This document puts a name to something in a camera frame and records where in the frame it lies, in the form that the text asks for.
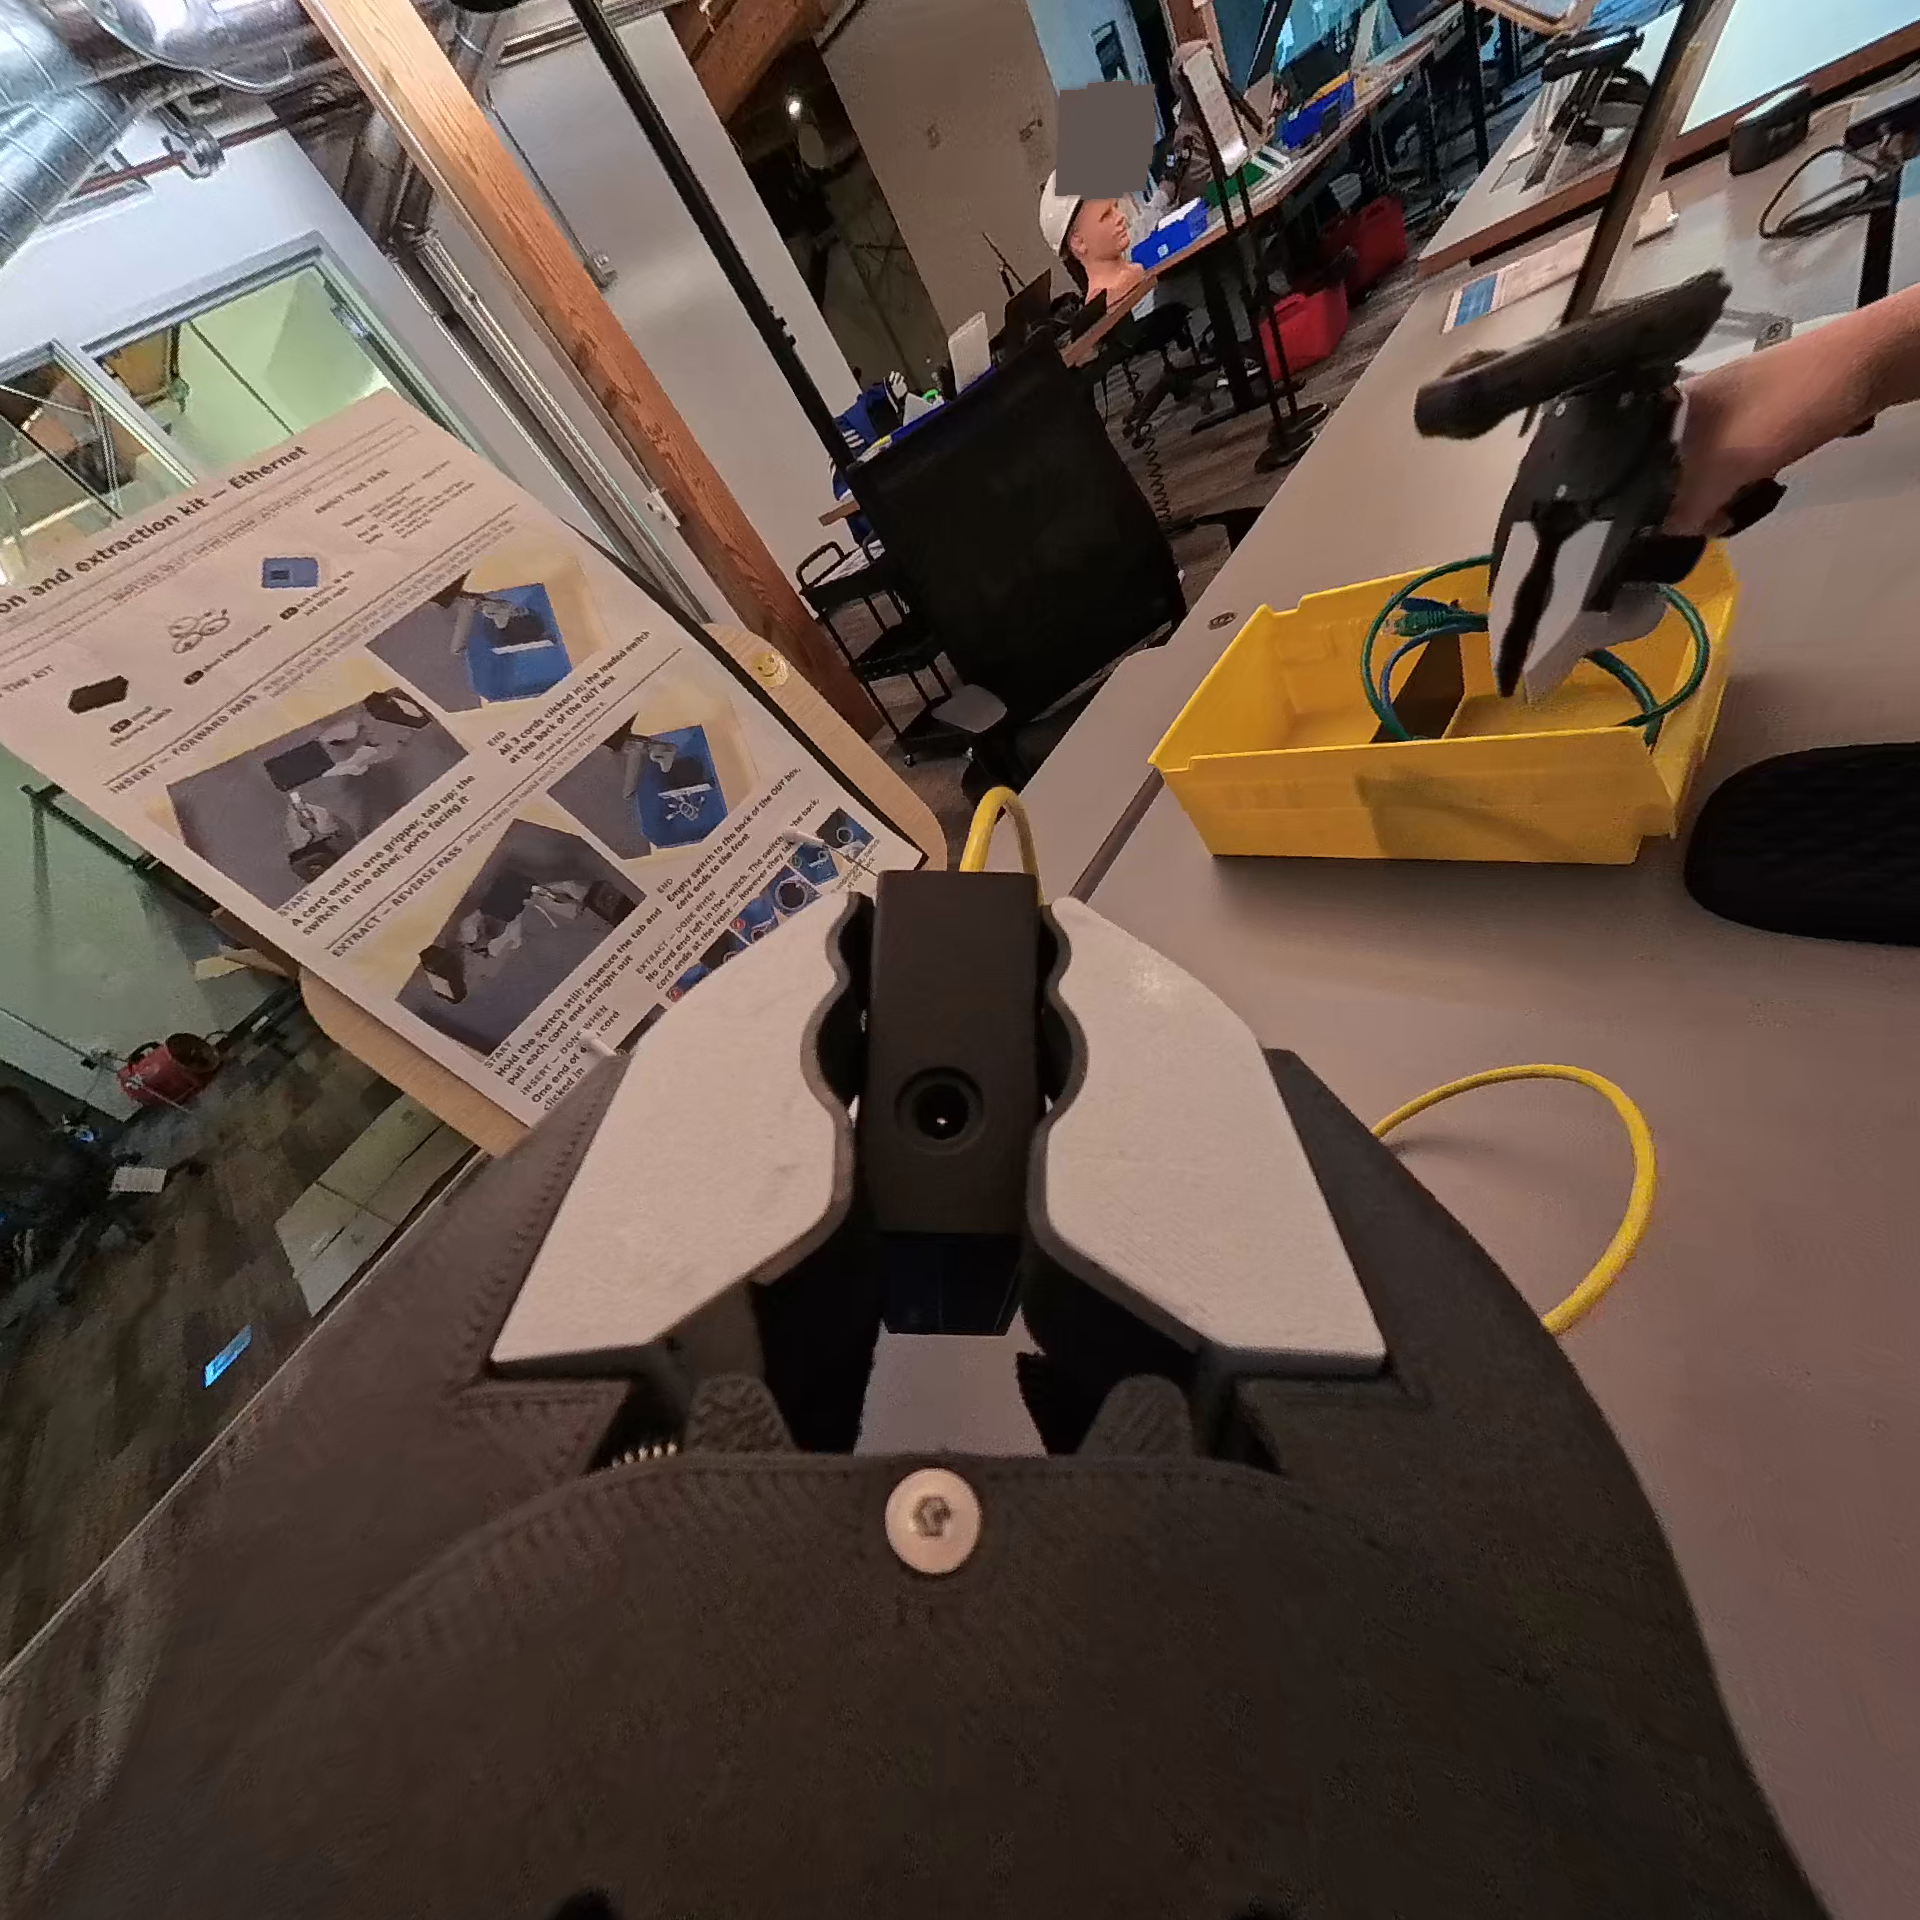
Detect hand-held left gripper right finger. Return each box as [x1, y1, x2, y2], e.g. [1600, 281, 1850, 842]
[1024, 895, 1392, 1453]

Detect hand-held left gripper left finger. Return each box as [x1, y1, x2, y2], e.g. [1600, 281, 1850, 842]
[490, 893, 881, 1449]

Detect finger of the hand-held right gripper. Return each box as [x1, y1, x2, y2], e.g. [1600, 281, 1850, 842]
[1519, 517, 1667, 711]
[1485, 510, 1562, 700]

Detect green ethernet cable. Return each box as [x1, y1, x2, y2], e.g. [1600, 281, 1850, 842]
[1362, 556, 1713, 745]

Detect yellow plastic bin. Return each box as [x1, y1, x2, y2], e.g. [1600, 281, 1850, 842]
[1149, 538, 1741, 868]

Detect black network switch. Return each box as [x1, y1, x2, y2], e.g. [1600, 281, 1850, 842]
[856, 865, 1045, 1336]

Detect yellow ethernet cable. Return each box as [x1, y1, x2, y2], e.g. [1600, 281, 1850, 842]
[960, 784, 1660, 1336]

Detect person's right forearm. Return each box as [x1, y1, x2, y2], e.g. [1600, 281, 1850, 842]
[1727, 281, 1920, 452]

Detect person's right hand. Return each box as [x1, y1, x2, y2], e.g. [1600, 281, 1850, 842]
[1663, 375, 1787, 542]

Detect paper sheet with blue mark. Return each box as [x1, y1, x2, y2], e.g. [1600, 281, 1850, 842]
[1443, 193, 1681, 336]

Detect black textured pad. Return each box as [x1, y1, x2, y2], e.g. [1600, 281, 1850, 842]
[1684, 745, 1920, 946]

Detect red bag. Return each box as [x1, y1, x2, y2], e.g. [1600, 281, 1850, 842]
[1258, 285, 1354, 384]
[1328, 193, 1413, 295]

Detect metal stand pole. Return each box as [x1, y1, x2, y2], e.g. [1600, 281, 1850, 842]
[1559, 0, 1735, 324]

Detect black office chair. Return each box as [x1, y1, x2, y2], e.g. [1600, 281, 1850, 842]
[848, 352, 1191, 781]

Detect mannequin head with white helmet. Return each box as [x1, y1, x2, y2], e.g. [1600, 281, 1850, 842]
[1041, 172, 1156, 319]

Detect instruction poster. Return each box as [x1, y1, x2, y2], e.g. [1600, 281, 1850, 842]
[0, 386, 904, 1126]

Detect wooden beam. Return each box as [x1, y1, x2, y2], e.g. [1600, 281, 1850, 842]
[299, 0, 887, 735]

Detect black stand pole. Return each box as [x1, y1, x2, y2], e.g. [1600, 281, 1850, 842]
[570, 0, 842, 436]

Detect black wire cart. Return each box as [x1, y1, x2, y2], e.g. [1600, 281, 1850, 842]
[796, 538, 976, 752]

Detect silver air duct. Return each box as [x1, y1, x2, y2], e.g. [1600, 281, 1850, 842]
[0, 0, 348, 264]

